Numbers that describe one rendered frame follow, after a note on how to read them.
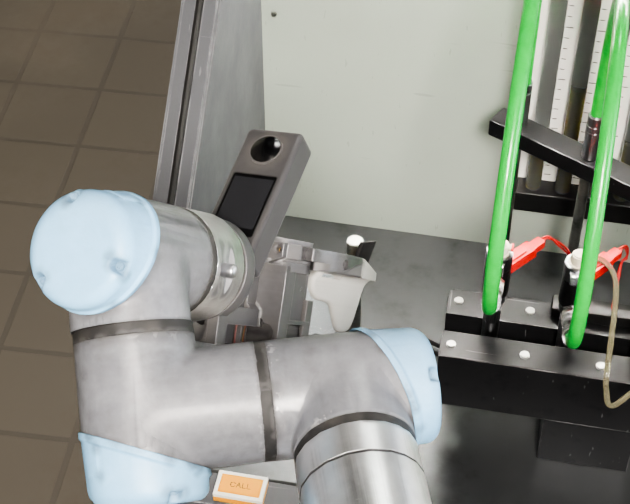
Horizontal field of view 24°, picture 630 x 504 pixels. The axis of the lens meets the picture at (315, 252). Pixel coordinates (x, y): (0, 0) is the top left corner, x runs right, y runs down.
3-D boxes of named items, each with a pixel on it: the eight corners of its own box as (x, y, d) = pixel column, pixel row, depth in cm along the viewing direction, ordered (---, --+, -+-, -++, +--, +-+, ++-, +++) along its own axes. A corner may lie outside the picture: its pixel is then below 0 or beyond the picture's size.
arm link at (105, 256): (25, 333, 87) (13, 193, 88) (124, 339, 97) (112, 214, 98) (137, 313, 84) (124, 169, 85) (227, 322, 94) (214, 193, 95)
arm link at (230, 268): (128, 199, 98) (234, 212, 94) (163, 207, 102) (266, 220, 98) (112, 310, 97) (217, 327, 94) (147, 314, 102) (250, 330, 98)
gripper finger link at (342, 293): (363, 334, 117) (284, 325, 111) (374, 262, 117) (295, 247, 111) (392, 339, 115) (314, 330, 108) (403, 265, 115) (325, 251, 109)
